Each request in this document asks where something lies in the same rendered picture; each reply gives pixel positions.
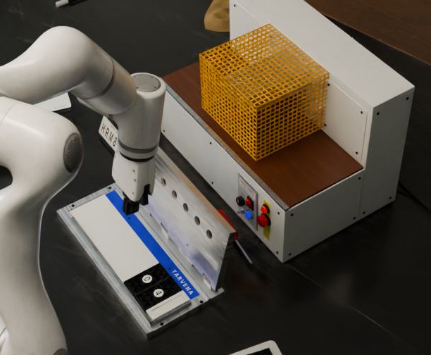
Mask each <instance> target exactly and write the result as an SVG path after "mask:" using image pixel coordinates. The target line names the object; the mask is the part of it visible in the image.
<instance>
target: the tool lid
mask: <svg viewBox="0 0 431 355"><path fill-rule="evenodd" d="M154 158H155V171H156V172H155V183H154V191H153V194H152V196H151V197H150V196H149V195H148V202H149V203H148V204H147V205H145V206H142V207H143V208H144V209H145V211H146V212H147V213H148V214H149V215H150V216H153V217H154V218H155V219H156V220H157V221H158V223H159V224H160V225H164V226H165V228H166V229H167V230H168V234H169V236H170V237H171V238H172V240H173V241H174V242H175V243H176V245H178V246H179V249H178V250H179V251H180V253H181V254H182V255H183V256H184V257H185V258H186V260H187V261H188V262H189V264H190V265H191V266H192V267H194V266H195V267H196V269H197V270H198V271H199V272H200V273H201V274H202V275H205V276H206V277H207V278H208V279H209V280H210V281H211V286H212V288H213V289H214V290H217V289H220V288H221V287H222V283H223V279H224V276H225V271H226V268H227V264H228V261H229V257H230V253H231V250H232V245H233V242H234V239H235V234H236V231H235V230H234V229H233V227H232V226H231V225H230V224H229V223H228V222H227V221H226V220H225V219H224V218H223V217H222V216H221V215H220V213H219V212H218V211H217V210H216V209H215V208H214V207H213V205H212V204H211V203H210V202H209V201H208V200H207V199H206V198H205V196H204V195H203V194H202V193H201V192H200V191H199V190H198V189H197V188H196V187H195V186H194V185H193V184H192V182H191V181H190V180H189V179H188V178H187V177H186V176H185V174H184V173H183V172H182V171H181V170H180V169H179V168H178V167H177V166H176V165H175V164H174V163H173V162H172V160H171V159H170V158H169V157H168V156H167V155H166V154H165V152H164V151H163V150H162V149H161V148H160V147H158V151H157V153H156V154H155V156H154ZM163 179H165V181H166V185H165V184H164V181H163ZM175 191H176V193H177V198H176V196H175ZM186 204H187V205H188V209H189V210H187V209H186ZM197 217H198V218H199V220H200V224H199V223H198V220H197ZM209 231H211V233H212V238H211V236H210V235H209Z"/></svg>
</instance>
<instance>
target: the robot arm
mask: <svg viewBox="0 0 431 355"><path fill-rule="evenodd" d="M67 92H70V93H72V94H73V95H75V96H76V97H77V100H78V101H79V102H80V103H81V104H83V105H85V106H86V107H88V108H90V109H92V110H93V111H96V112H97V113H100V114H101V115H103V116H106V117H107V118H110V119H111V120H113V121H115V123H116V124H117V126H118V141H117V147H116V150H115V156H114V159H113V169H112V176H113V179H114V180H115V181H116V183H117V184H118V185H119V187H120V188H121V189H122V190H123V196H124V199H123V212H124V213H125V215H126V216H128V215H130V214H133V213H136V212H138V211H139V204H141V205H142V206H145V205H147V204H148V203H149V202H148V195H149V196H150V197H151V196H152V194H153V191H154V183H155V158H154V156H155V154H156V153H157V151H158V146H159V140H160V134H161V123H162V118H163V108H164V102H165V92H166V85H165V82H164V81H162V79H161V78H159V77H157V76H155V75H152V74H149V73H134V74H129V73H128V72H127V71H126V69H124V68H123V67H122V66H121V65H120V64H119V63H118V62H117V61H115V60H114V59H113V58H112V57H111V56H110V55H108V54H107V53H106V52H105V51H104V50H103V49H102V48H101V47H100V46H98V45H97V44H96V43H95V42H93V41H92V40H91V39H90V38H89V37H88V36H87V35H85V34H84V33H82V32H81V31H79V30H76V29H75V28H73V27H67V26H58V27H53V28H51V29H49V30H47V31H46V32H45V33H43V34H42V35H41V36H40V37H39V38H38V39H37V40H36V41H35V43H34V44H33V45H32V46H31V47H30V48H29V49H28V50H27V51H26V52H24V53H23V54H22V55H20V56H19V57H17V58H16V59H15V60H13V61H11V62H10V63H7V64H6V65H4V66H1V67H0V166H4V167H6V168H8V169H9V170H10V172H11V175H12V176H13V182H12V184H11V185H9V186H8V187H6V188H4V189H2V190H0V355H68V348H67V344H66V340H65V335H64V333H63V329H62V327H61V324H60V322H59V319H58V317H57V315H56V312H55V310H54V308H53V305H52V303H51V301H50V299H49V296H48V294H47V293H46V290H45V287H44V283H43V280H42V275H41V270H40V265H39V246H40V233H41V224H42V216H43V212H44V209H45V208H46V205H47V204H48V203H49V201H50V200H51V199H52V198H53V197H54V196H55V195H56V194H57V193H58V192H59V191H61V190H62V189H63V188H64V187H65V186H66V185H67V184H68V183H69V182H71V181H72V180H73V179H74V177H75V176H76V175H77V173H78V171H79V169H80V167H81V165H82V160H83V156H84V147H83V141H82V138H81V135H80V133H79V131H78V129H77V128H76V127H75V125H74V124H73V123H72V122H70V121H69V120H68V119H67V118H64V117H63V116H60V115H59V114H57V113H54V112H52V111H49V110H46V109H44V108H40V107H38V106H33V105H35V104H38V103H41V102H43V101H47V100H50V99H53V98H55V97H58V96H60V95H62V94H65V93H67Z"/></svg>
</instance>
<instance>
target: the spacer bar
mask: <svg viewBox="0 0 431 355"><path fill-rule="evenodd" d="M189 300H190V298H189V297H188V296H187V295H186V294H185V292H184V291H183V290H182V291H181V292H178V293H177V294H175V295H173V296H171V297H170V298H168V299H166V300H164V301H162V302H161V303H159V304H157V305H155V306H153V307H151V308H150V309H148V310H146V314H147V315H148V317H149V318H150V319H151V321H153V320H155V319H157V318H159V317H160V316H162V315H164V314H166V313H167V312H169V311H172V310H173V309H175V308H177V307H178V306H180V305H182V304H184V303H185V302H187V301H189Z"/></svg>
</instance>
